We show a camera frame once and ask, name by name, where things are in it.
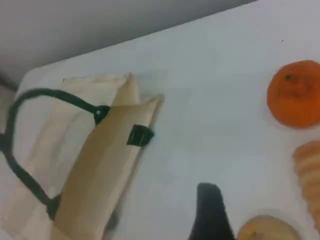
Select orange squishy toy fruit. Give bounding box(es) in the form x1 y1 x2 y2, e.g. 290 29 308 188
266 59 320 130

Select ridged toy bread loaf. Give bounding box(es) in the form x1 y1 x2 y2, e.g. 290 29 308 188
292 139 320 233

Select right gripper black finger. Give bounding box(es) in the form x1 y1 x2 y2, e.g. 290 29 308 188
188 182 236 240

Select cream canvas bag green handles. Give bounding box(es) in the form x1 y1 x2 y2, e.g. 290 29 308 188
0 72 165 240

